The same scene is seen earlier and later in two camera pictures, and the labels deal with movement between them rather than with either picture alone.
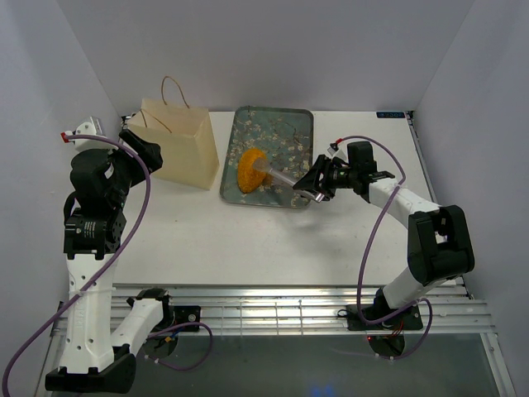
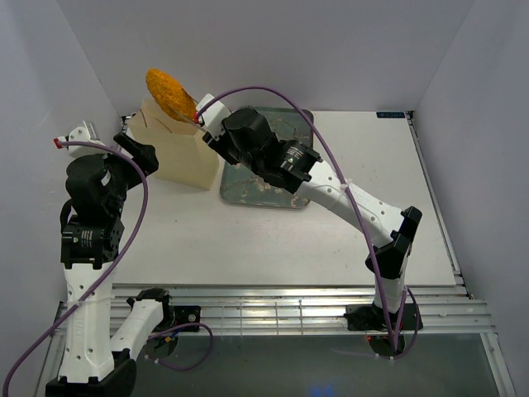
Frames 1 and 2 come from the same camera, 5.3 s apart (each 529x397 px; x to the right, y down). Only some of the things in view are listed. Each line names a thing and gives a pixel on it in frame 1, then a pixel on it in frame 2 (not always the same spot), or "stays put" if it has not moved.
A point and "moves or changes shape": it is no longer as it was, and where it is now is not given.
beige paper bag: [184, 136] stays put
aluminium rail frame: [305, 311] stays put
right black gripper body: [342, 178] → [224, 146]
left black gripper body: [129, 174] stays put
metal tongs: [263, 165] moves or changes shape
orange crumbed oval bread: [250, 179] → [173, 99]
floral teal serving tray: [285, 134] stays put
